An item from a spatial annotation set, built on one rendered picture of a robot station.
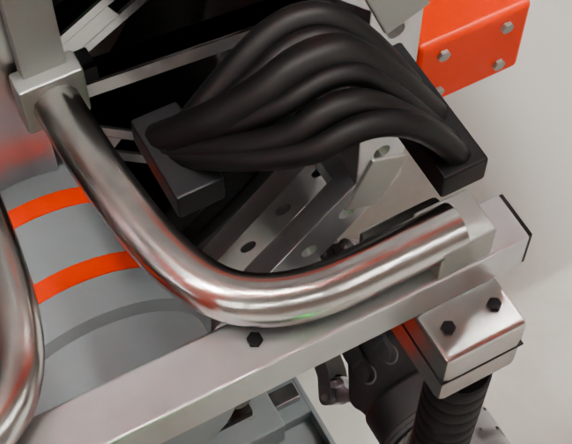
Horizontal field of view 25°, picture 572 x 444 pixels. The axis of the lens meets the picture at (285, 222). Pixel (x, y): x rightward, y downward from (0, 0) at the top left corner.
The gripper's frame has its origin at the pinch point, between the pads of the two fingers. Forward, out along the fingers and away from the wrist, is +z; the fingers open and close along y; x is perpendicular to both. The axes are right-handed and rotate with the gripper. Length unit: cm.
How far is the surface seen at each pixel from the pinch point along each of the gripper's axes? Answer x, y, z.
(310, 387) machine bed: -44, -35, 9
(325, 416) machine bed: -44, -35, 4
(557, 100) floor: -90, 0, 34
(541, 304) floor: -75, -15, 7
